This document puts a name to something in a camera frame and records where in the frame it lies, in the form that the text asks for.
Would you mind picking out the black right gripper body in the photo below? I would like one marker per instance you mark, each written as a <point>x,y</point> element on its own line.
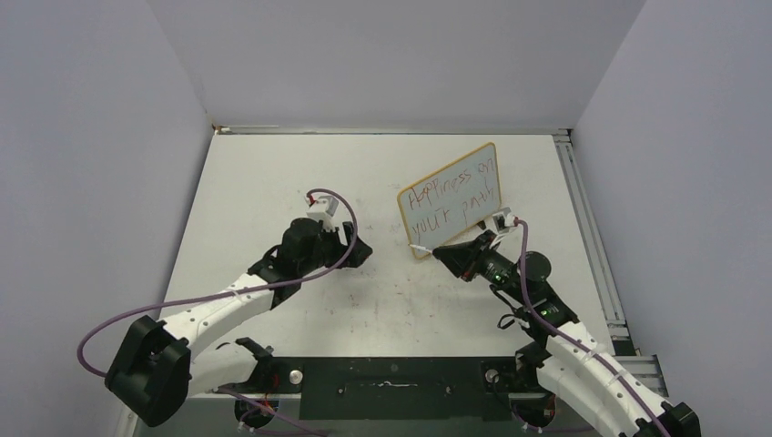
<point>497,269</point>

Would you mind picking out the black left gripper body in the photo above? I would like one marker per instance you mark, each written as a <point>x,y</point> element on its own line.
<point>328,250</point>

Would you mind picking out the silver marker pen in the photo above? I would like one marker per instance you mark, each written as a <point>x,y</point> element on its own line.
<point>420,248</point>

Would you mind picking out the yellow-framed whiteboard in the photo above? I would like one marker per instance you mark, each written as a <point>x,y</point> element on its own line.
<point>451,200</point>

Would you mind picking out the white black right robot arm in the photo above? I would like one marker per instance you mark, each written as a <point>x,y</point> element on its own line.
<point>564,358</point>

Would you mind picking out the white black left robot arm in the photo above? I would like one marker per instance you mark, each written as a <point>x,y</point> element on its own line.
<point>160,363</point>

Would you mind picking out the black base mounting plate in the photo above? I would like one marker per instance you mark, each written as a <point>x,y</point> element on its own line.
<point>398,388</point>

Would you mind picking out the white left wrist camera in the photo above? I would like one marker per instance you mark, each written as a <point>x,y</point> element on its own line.
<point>322,209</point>

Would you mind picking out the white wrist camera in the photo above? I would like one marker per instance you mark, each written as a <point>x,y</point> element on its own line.
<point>322,209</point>
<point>504,222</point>

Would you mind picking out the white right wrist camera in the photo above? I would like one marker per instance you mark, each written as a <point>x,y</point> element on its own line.
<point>504,222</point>

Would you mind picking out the aluminium right side rail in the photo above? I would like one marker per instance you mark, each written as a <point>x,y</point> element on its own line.
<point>594,246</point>

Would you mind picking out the aluminium rail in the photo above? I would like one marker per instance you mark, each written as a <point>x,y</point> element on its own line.
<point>278,130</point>
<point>594,246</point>

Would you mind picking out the aluminium back rail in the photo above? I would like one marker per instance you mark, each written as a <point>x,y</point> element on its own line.
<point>278,130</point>

